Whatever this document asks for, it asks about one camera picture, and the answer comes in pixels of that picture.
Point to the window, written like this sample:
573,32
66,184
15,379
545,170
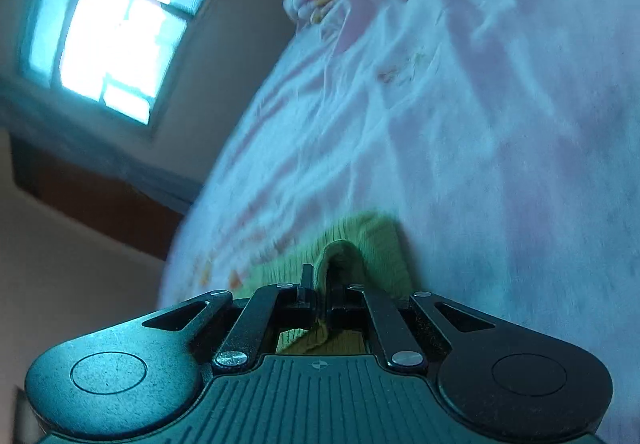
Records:
115,19

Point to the grey curtain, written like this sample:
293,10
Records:
100,159

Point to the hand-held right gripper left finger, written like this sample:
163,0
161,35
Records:
306,294

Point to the green ribbed sweater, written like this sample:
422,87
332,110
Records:
365,244

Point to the floral pink bed sheet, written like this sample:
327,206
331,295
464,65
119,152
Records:
425,124

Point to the brown wooden door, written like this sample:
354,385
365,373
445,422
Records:
100,204

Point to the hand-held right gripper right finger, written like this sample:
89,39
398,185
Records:
340,299

